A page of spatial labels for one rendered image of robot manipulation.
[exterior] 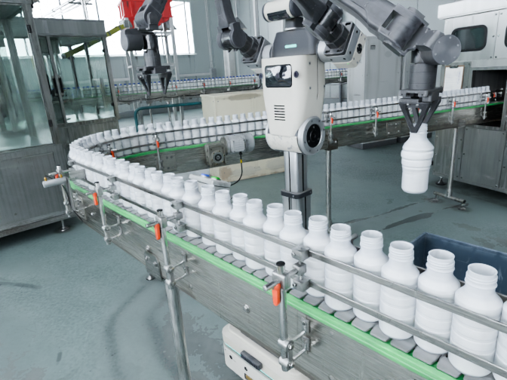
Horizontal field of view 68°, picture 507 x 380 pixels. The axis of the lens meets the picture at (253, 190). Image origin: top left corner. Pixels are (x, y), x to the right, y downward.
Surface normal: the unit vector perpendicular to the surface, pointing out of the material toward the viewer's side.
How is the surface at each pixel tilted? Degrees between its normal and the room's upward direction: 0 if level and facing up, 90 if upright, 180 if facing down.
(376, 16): 77
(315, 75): 90
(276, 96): 90
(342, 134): 90
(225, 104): 90
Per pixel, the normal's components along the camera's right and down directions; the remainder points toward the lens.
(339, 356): -0.73, 0.25
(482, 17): -0.91, 0.18
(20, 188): 0.68, 0.18
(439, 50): 0.01, 0.33
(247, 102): 0.42, 0.25
